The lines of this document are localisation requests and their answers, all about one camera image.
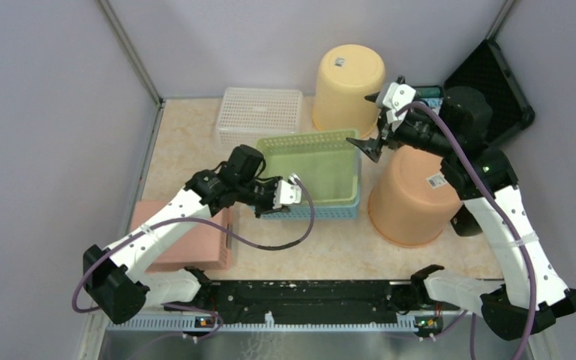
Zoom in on yellow capybara bucket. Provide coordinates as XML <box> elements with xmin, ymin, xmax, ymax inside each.
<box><xmin>312</xmin><ymin>44</ymin><xmax>386</xmax><ymax>137</ymax></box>

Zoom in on green plastic basket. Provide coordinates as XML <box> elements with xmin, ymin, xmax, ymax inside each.
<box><xmin>256</xmin><ymin>128</ymin><xmax>360</xmax><ymax>206</ymax></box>

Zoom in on blue basket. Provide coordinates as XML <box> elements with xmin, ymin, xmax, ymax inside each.
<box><xmin>261</xmin><ymin>193</ymin><xmax>360</xmax><ymax>221</ymax></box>

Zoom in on orange capybara bucket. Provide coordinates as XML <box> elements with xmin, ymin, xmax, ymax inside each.
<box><xmin>367</xmin><ymin>145</ymin><xmax>462</xmax><ymax>248</ymax></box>

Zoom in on pink plastic basket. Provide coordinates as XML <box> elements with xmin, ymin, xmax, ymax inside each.
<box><xmin>131</xmin><ymin>200</ymin><xmax>233</xmax><ymax>273</ymax></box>

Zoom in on white mesh plastic basket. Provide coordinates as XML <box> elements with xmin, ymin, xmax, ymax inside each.
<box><xmin>214</xmin><ymin>87</ymin><xmax>303</xmax><ymax>150</ymax></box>

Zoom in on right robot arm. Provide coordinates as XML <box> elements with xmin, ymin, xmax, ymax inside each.
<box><xmin>352</xmin><ymin>79</ymin><xmax>576</xmax><ymax>341</ymax></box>

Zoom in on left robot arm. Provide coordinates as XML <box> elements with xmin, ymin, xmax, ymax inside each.
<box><xmin>77</xmin><ymin>145</ymin><xmax>299</xmax><ymax>324</ymax></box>

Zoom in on black open tool case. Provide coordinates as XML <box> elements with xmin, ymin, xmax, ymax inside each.
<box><xmin>406</xmin><ymin>39</ymin><xmax>536</xmax><ymax>150</ymax></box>

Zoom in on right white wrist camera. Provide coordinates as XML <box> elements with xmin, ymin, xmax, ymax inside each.
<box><xmin>376</xmin><ymin>82</ymin><xmax>417</xmax><ymax>134</ymax></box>

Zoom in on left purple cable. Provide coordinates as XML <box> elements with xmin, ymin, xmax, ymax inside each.
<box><xmin>71</xmin><ymin>175</ymin><xmax>317</xmax><ymax>344</ymax></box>

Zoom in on purple cable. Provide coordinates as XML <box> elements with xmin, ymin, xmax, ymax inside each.
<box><xmin>397</xmin><ymin>101</ymin><xmax>539</xmax><ymax>360</ymax></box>
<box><xmin>71</xmin><ymin>175</ymin><xmax>317</xmax><ymax>344</ymax></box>

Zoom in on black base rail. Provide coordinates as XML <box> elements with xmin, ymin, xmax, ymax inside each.
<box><xmin>88</xmin><ymin>265</ymin><xmax>538</xmax><ymax>344</ymax></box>

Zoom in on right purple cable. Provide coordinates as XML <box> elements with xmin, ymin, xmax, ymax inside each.
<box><xmin>397</xmin><ymin>101</ymin><xmax>539</xmax><ymax>360</ymax></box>

